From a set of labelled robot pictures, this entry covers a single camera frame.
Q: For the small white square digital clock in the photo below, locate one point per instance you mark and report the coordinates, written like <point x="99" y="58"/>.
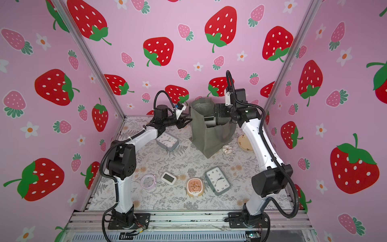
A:
<point x="168" y="178"/>

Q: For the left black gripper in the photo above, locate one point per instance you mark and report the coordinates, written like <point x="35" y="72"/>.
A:
<point x="180" y="124"/>

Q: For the lilac round alarm clock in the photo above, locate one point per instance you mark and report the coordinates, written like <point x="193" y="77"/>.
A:
<point x="148" y="182"/>

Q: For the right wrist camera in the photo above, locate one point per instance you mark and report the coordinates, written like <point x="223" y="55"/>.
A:
<point x="228" y="99"/>

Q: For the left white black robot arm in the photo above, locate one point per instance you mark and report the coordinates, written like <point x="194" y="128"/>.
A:
<point x="119" y="162"/>

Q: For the cream floral plate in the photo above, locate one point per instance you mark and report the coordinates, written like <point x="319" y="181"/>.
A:
<point x="244" y="143"/>

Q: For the white digital clock green screen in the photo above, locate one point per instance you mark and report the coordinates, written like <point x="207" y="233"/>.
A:
<point x="210" y="121"/>

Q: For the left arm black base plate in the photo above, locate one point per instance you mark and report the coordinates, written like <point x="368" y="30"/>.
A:
<point x="129" y="221"/>

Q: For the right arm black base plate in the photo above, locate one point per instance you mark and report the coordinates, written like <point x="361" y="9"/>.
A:
<point x="244" y="220"/>

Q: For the small patterned round trinket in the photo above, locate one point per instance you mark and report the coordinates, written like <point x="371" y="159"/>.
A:
<point x="227" y="149"/>

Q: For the aluminium front rail frame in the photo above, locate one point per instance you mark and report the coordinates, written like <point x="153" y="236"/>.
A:
<point x="192" y="226"/>

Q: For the corner aluminium post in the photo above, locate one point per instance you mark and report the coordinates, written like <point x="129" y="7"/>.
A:
<point x="304" y="26"/>
<point x="79" y="40"/>

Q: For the grey square analog clock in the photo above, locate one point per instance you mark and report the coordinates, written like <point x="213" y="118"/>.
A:
<point x="167" y="142"/>

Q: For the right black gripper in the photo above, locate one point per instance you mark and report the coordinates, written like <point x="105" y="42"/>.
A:
<point x="216" y="110"/>

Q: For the peach cat-face clock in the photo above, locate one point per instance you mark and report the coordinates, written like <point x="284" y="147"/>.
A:
<point x="195" y="187"/>

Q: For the left corner aluminium post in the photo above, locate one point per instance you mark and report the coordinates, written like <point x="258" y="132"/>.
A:
<point x="79" y="40"/>

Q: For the right corner aluminium post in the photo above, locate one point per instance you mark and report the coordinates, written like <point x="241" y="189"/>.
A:
<point x="304" y="26"/>

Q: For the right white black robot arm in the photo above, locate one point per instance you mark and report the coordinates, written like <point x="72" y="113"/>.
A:
<point x="274" y="175"/>

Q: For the large grey-green rectangular clock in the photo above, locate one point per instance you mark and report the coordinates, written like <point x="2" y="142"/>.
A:
<point x="217" y="181"/>

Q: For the grey-green canvas tote bag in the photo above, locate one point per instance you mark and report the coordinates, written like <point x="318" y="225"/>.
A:
<point x="209" y="140"/>

